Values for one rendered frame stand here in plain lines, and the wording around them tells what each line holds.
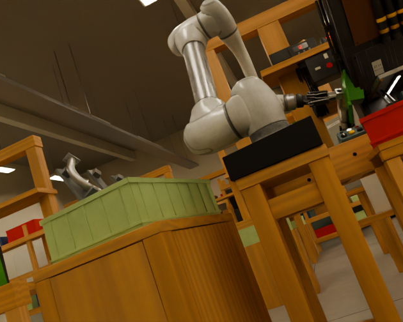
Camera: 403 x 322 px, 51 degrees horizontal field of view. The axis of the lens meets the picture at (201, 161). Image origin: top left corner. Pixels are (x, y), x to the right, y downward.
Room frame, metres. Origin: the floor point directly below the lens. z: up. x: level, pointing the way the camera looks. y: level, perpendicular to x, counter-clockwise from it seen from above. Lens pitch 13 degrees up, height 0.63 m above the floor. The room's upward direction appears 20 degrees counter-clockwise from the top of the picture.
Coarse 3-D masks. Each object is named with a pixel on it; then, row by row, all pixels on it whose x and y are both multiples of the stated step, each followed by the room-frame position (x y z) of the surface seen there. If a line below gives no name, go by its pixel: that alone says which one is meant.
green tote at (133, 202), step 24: (96, 192) 1.35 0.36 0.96; (120, 192) 1.31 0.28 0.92; (144, 192) 1.36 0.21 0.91; (168, 192) 1.49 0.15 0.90; (192, 192) 1.67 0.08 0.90; (72, 216) 1.40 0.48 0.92; (96, 216) 1.36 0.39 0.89; (120, 216) 1.32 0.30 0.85; (144, 216) 1.32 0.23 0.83; (168, 216) 1.45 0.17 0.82; (192, 216) 1.61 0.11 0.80; (48, 240) 1.45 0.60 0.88; (72, 240) 1.41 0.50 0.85; (96, 240) 1.37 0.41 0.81
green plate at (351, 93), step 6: (342, 72) 2.02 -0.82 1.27; (342, 78) 2.05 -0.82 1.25; (348, 78) 2.00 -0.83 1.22; (342, 84) 2.09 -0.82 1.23; (348, 84) 2.00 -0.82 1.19; (348, 90) 1.99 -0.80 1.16; (354, 90) 2.00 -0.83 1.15; (360, 90) 2.00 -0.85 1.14; (348, 96) 2.00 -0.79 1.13; (354, 96) 2.00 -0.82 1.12; (360, 96) 2.00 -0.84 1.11; (354, 102) 2.05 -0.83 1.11; (360, 102) 2.06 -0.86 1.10
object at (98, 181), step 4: (88, 172) 1.66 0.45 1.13; (92, 172) 1.67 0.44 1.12; (96, 172) 1.66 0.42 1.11; (100, 172) 1.68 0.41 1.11; (92, 176) 1.66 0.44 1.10; (96, 176) 1.67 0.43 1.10; (96, 180) 1.65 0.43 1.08; (100, 180) 1.68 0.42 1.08; (100, 184) 1.65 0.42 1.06; (104, 184) 1.68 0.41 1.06; (100, 188) 1.65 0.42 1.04
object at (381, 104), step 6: (402, 84) 2.11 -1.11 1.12; (402, 90) 2.11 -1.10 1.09; (366, 96) 2.14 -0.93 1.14; (384, 96) 2.13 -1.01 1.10; (396, 96) 2.12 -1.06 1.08; (366, 102) 2.15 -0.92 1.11; (372, 102) 2.14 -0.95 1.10; (378, 102) 2.13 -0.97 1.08; (384, 102) 2.13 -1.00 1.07; (390, 102) 2.13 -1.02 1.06; (354, 108) 2.31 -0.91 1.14; (360, 108) 2.18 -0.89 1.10; (366, 108) 2.15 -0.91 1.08; (372, 108) 2.14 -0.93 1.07; (378, 108) 2.14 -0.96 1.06; (360, 114) 2.25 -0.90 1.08; (366, 114) 2.15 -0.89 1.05
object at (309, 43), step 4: (304, 40) 2.28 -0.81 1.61; (308, 40) 2.28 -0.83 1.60; (312, 40) 2.28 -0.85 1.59; (296, 44) 2.29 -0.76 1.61; (300, 44) 2.29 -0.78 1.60; (304, 44) 2.28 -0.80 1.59; (308, 44) 2.28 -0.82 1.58; (312, 44) 2.28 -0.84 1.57; (316, 44) 2.27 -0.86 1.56; (288, 48) 2.30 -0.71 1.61; (292, 48) 2.30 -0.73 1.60; (296, 48) 2.29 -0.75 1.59; (300, 48) 2.29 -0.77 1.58; (304, 48) 2.29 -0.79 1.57; (308, 48) 2.28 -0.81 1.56; (312, 48) 2.28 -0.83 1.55; (292, 52) 2.30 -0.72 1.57; (296, 52) 2.29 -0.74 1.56; (300, 52) 2.29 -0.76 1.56; (292, 56) 2.30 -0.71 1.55
